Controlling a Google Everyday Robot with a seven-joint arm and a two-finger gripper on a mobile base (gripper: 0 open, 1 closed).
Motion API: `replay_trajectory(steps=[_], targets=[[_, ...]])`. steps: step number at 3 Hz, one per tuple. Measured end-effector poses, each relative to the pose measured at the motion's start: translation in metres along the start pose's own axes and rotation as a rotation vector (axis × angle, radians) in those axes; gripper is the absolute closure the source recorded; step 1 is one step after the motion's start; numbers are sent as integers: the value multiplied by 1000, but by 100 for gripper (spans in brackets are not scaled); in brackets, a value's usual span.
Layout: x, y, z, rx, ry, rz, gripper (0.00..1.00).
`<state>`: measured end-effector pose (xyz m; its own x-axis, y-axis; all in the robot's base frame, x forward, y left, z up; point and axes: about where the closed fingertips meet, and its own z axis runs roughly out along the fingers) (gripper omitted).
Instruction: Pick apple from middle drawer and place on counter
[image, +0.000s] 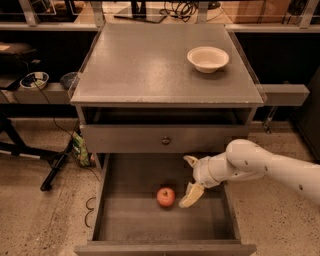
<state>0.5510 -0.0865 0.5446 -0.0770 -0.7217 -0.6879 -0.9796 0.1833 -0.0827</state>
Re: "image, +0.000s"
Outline black stand leg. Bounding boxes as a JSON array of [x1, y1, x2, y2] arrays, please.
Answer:
[[0, 114, 73, 191]]

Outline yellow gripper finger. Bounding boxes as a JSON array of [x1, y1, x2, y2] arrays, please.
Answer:
[[183, 155, 199, 168], [179, 183, 204, 208]]

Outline open grey middle drawer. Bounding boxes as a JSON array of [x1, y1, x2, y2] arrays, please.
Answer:
[[75, 154, 256, 256]]

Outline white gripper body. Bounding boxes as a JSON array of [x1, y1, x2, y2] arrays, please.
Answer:
[[193, 157, 220, 189]]

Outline cardboard box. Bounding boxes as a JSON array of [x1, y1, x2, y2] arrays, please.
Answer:
[[222, 0, 291, 24]]

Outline white bowl with items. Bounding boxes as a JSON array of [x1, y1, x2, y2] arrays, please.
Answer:
[[19, 71, 49, 90]]

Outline green snack bag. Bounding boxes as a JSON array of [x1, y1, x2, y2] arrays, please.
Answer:
[[72, 132, 90, 167]]

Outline grey shelf rail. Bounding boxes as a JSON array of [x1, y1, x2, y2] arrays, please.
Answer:
[[0, 83, 70, 105]]

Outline round metal drawer knob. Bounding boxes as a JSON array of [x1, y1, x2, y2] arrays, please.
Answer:
[[161, 137, 171, 145]]

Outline red apple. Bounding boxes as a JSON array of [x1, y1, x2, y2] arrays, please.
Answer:
[[156, 187, 175, 207]]

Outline grey cabinet with counter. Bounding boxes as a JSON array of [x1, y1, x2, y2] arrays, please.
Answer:
[[67, 22, 268, 173]]

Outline black cable on floor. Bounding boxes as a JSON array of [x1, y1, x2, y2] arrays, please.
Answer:
[[83, 196, 98, 229]]

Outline dark bowl on shelf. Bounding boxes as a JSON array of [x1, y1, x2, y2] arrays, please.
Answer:
[[60, 72, 78, 89]]

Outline black bag on shelf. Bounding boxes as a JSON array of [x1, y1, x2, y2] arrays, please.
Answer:
[[0, 42, 38, 74]]

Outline black monitor stand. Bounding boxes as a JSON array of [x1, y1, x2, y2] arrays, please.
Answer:
[[114, 0, 166, 24]]

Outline black coiled cables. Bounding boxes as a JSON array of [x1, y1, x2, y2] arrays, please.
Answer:
[[159, 0, 200, 23]]

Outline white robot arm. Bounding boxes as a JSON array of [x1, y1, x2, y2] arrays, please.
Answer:
[[179, 139, 320, 208]]

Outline closed grey top drawer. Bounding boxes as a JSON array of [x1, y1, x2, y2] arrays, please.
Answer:
[[80, 124, 249, 153]]

